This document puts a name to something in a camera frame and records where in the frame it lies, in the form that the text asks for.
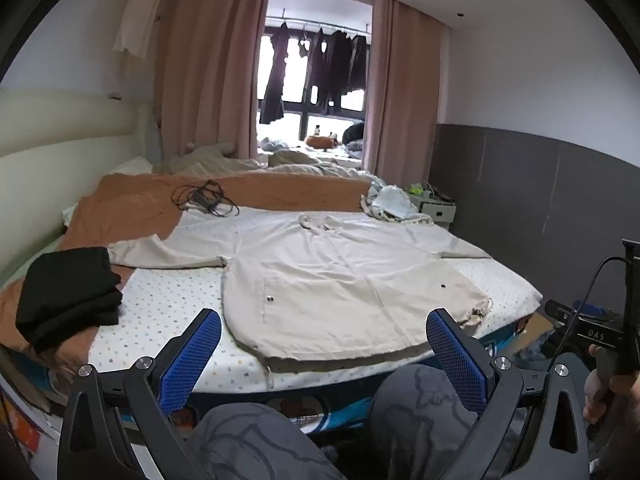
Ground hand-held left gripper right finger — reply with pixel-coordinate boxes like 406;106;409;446
426;308;591;480

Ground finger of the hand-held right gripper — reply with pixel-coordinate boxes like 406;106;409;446
545;300;576;327

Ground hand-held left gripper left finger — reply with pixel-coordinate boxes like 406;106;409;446
56;307;223;480

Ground beige coat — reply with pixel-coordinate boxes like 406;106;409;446
107;208;495;373

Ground black folded clothes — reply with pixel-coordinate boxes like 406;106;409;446
15;246;123;353

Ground person's right hand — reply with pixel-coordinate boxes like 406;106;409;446
582;345;640;428

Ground bed with floral sheet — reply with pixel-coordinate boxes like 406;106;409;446
0;160;543;461

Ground person's right leg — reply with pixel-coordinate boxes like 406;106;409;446
367;364;501;480

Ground white nightstand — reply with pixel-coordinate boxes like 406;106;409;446
417;195;458;231

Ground crumpled white cloth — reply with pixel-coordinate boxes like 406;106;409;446
360;182;433;223

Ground orange blanket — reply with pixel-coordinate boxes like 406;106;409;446
0;172;373;366

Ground beige duvet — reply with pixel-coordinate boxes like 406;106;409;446
167;145;386;183

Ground pale pillow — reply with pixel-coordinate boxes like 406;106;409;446
105;156;155;177

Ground dark bag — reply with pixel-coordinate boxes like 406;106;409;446
341;121;367;145

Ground pink curtain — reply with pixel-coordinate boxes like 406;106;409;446
150;0;271;161
362;0;451;181

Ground cream padded headboard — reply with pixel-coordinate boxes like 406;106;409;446
0;87;163;261

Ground long dark hanging garment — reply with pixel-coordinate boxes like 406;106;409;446
258;22;292;126

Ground white hanging garment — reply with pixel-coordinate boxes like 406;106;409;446
112;0;168;57

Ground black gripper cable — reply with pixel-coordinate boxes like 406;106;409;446
552;256;632;366

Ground black charger cable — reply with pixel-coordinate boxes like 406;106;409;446
171;180;240;218

